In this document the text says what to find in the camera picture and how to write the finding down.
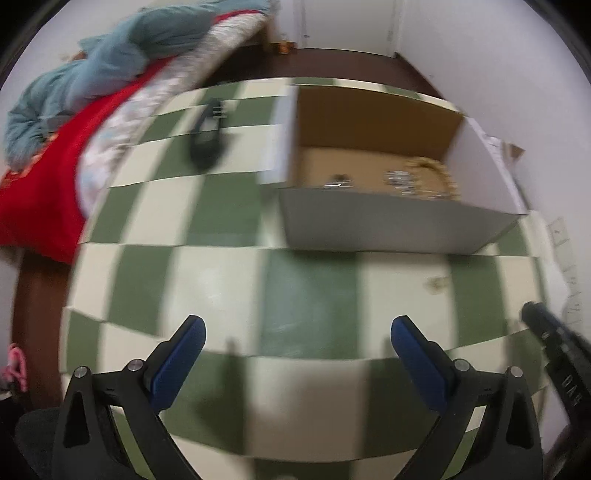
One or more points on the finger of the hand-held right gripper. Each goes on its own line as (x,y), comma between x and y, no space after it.
(561,341)

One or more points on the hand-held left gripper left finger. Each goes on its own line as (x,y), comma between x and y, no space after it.
(180,360)

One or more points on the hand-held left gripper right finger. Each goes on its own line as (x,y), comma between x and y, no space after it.
(418,364)

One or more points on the white cardboard box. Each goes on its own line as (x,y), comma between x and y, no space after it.
(392,226)

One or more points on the black remote control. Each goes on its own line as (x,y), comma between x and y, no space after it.
(205,143)

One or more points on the white power strip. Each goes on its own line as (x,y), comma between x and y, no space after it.
(561,230)

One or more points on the green checkered tablecloth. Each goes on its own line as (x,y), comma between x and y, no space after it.
(309,300)

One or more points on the person's left leg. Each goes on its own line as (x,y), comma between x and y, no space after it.
(37,443)

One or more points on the flat brown cardboard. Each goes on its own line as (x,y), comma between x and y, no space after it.
(516,151)

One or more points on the red patterned blanket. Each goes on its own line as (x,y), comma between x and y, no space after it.
(41,198)

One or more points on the blue quilt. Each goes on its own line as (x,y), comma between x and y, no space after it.
(92,74)

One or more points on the small orange bottle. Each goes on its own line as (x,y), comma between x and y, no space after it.
(282,47)

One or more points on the white door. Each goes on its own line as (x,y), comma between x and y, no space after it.
(346,23)

